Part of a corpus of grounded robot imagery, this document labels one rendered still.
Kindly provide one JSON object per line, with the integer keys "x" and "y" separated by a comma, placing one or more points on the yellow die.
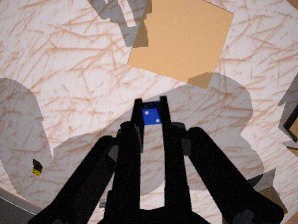
{"x": 37, "y": 169}

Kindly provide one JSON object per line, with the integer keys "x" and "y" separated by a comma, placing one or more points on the tan square mat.
{"x": 181, "y": 39}

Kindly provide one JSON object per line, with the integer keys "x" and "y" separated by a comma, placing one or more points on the white die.
{"x": 101, "y": 207}

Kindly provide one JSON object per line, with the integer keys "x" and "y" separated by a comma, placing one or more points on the blue die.
{"x": 151, "y": 113}

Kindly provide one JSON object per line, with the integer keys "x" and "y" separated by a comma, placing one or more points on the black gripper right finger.
{"x": 236, "y": 199}

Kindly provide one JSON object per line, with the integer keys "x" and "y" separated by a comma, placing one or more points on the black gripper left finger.
{"x": 77, "y": 200}

